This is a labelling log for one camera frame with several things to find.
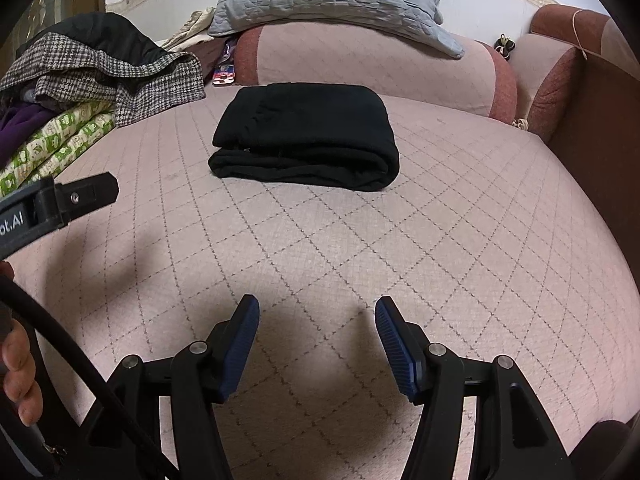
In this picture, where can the red brown small cushion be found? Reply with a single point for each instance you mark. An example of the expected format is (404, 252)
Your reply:
(547, 72)

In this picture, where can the person left hand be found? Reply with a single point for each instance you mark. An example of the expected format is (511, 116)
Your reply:
(19, 383)

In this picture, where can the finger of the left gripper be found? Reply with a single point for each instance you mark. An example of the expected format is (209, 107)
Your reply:
(78, 198)

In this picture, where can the small dark keychain object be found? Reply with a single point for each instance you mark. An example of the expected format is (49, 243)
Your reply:
(504, 45)

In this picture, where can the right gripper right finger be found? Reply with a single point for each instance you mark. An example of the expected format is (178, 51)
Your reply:
(514, 437)

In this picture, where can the pink and red bolster cushion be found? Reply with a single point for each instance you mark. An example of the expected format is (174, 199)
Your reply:
(480, 83)

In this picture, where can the purple cloth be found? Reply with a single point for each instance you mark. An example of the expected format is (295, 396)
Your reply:
(17, 125)

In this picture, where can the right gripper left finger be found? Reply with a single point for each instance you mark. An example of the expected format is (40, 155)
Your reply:
(164, 425)

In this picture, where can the green patterned cloth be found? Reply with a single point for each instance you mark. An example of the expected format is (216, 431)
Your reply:
(52, 148)

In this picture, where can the houndstooth checked jacket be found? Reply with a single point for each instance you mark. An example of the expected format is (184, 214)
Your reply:
(102, 56)

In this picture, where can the colourful snack packet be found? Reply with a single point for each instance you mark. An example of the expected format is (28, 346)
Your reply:
(224, 72)

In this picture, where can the black pants with white print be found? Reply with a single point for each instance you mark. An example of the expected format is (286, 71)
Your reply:
(335, 135)

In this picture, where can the pink quilted sofa seat cover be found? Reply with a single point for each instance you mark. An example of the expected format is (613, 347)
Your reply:
(484, 239)

